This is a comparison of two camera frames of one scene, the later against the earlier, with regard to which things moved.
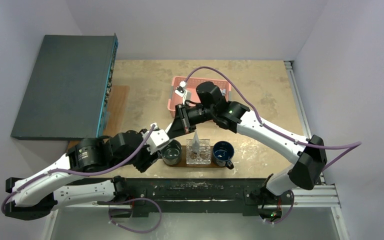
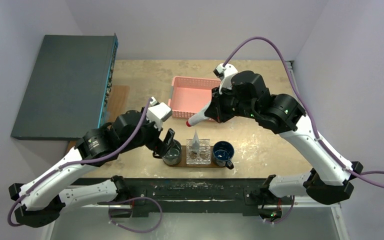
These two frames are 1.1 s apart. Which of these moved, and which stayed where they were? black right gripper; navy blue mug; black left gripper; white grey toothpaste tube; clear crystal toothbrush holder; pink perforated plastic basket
Moved: black left gripper; black right gripper
Stayed: white grey toothpaste tube; navy blue mug; clear crystal toothbrush holder; pink perforated plastic basket
